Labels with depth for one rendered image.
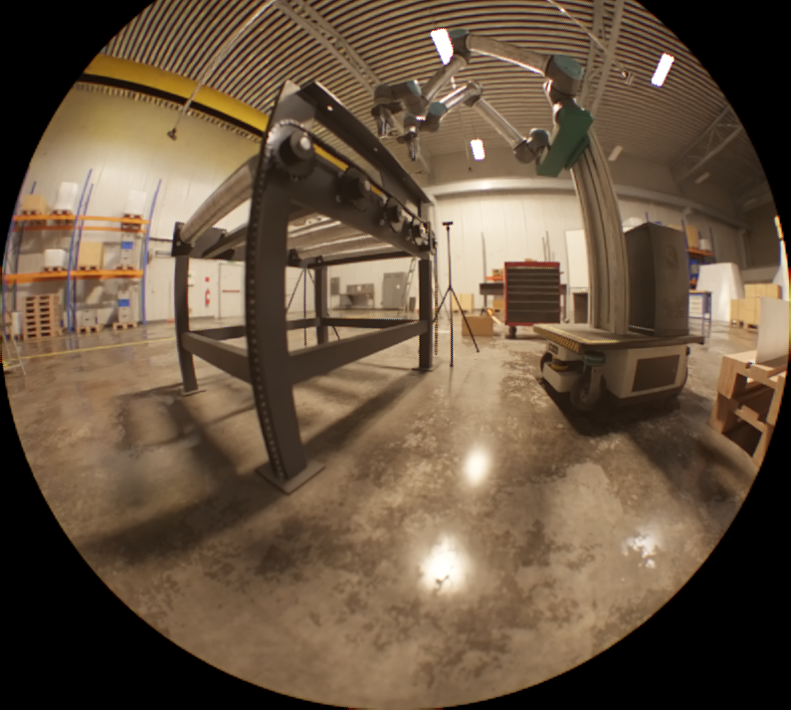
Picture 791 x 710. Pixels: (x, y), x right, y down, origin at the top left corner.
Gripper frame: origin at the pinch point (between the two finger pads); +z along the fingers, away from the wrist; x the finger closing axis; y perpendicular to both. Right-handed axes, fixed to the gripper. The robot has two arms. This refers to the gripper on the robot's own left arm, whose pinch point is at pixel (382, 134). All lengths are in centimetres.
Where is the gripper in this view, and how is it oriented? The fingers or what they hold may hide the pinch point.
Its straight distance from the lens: 109.7
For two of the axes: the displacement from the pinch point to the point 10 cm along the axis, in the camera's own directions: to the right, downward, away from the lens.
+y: -9.1, -0.1, 4.2
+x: -4.2, 0.6, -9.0
